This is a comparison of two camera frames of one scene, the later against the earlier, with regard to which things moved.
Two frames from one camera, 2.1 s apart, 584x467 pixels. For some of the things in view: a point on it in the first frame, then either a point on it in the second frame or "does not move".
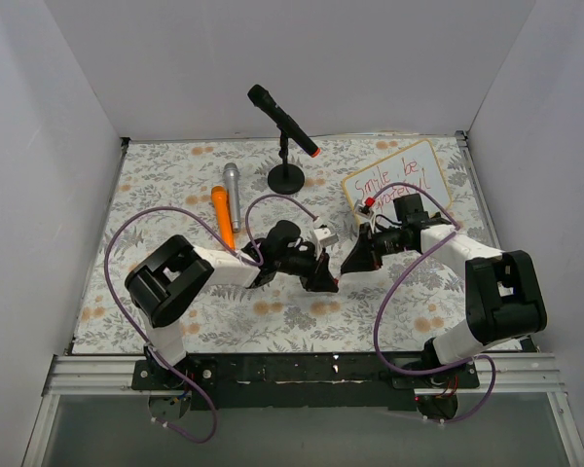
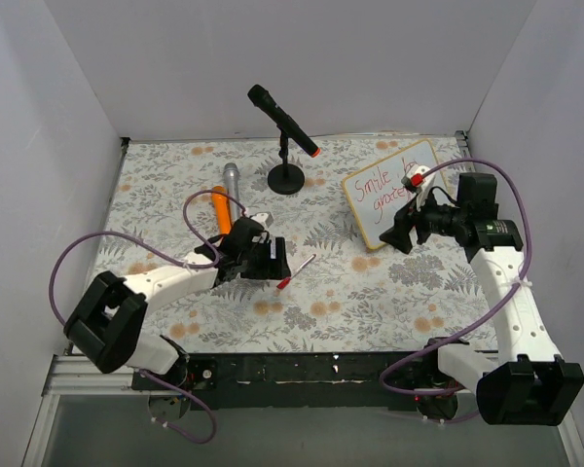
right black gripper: (368, 246) → (410, 224)
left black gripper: (314, 270) → (276, 258)
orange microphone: (222, 207) does not move
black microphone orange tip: (261, 97) does not move
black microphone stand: (285, 178) does not move
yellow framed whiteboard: (411, 170) does not move
